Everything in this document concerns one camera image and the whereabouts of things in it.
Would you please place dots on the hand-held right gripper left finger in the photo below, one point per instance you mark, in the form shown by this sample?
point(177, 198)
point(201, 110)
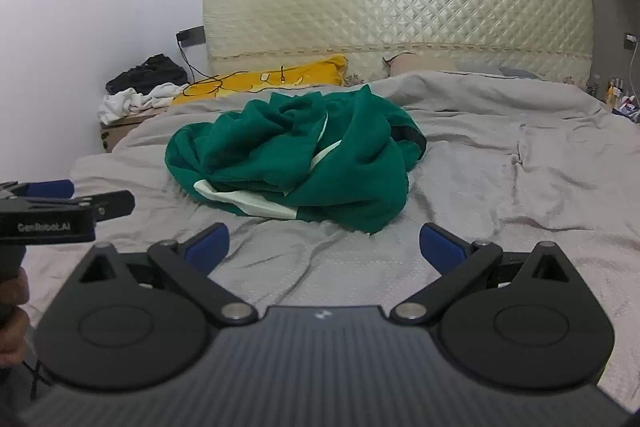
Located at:
point(210, 243)

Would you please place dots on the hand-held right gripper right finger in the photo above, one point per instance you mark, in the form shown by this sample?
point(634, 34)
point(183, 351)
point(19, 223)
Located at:
point(440, 247)

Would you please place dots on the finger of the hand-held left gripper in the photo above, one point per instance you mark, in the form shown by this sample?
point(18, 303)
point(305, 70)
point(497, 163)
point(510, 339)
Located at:
point(115, 204)
point(50, 188)

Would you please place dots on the green zip hoodie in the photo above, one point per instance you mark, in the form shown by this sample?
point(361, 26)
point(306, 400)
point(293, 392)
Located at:
point(350, 157)

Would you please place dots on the white crumpled clothes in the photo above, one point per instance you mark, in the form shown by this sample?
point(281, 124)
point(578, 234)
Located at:
point(125, 102)

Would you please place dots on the black clothes pile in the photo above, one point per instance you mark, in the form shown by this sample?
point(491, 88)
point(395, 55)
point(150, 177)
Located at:
point(145, 74)

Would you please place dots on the person's left hand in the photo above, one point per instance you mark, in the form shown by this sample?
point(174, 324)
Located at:
point(15, 337)

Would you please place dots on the wooden nightstand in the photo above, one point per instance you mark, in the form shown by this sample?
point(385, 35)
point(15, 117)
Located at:
point(112, 137)

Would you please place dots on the grey blanket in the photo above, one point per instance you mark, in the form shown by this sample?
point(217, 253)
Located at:
point(500, 187)

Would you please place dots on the beige pillow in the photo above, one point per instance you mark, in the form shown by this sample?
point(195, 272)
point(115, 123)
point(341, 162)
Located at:
point(415, 64)

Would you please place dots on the grey pillow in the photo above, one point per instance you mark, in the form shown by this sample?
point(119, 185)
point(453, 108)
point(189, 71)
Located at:
point(515, 71)

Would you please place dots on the yellow patterned cloth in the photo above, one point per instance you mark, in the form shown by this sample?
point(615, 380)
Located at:
point(320, 69)

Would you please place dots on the cluster of small bottles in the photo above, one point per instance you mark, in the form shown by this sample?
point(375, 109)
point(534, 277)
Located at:
point(614, 92)

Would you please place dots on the cream quilted headboard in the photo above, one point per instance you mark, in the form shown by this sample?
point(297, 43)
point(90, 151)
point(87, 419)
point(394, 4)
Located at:
point(400, 7)

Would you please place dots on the black wall socket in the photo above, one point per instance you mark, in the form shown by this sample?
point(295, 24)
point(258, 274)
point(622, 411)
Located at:
point(192, 36)

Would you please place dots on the white wall charger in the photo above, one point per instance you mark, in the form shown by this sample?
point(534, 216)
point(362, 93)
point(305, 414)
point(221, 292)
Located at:
point(631, 41)

